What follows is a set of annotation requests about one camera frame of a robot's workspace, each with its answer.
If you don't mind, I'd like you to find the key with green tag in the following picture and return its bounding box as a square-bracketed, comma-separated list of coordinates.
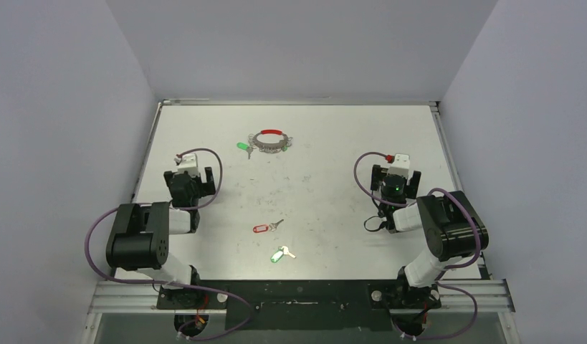
[270, 246, 296, 263]
[237, 142, 254, 160]

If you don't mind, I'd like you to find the metal keyring with red handle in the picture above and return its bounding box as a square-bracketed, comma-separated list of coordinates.
[248, 129, 293, 154]

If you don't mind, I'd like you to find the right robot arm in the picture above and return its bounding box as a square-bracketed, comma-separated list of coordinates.
[370, 165, 489, 307]

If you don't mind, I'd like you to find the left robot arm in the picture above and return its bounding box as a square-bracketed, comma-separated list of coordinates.
[105, 167, 216, 309]

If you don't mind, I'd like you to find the key with red tag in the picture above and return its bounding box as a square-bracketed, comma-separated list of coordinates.
[252, 219, 284, 234]

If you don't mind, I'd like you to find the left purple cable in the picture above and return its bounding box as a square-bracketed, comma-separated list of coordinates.
[85, 148, 252, 343]

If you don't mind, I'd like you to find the purple cable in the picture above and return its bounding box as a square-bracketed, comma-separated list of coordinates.
[85, 148, 252, 343]
[353, 151, 482, 342]

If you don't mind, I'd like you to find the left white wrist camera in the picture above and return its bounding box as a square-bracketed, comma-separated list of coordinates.
[175, 153, 200, 178]

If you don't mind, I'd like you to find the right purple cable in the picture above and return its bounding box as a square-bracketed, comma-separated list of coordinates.
[353, 151, 482, 342]

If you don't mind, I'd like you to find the aluminium front rail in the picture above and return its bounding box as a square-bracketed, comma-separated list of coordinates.
[90, 279, 515, 314]

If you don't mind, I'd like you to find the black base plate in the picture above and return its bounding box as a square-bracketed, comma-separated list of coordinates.
[156, 279, 442, 336]

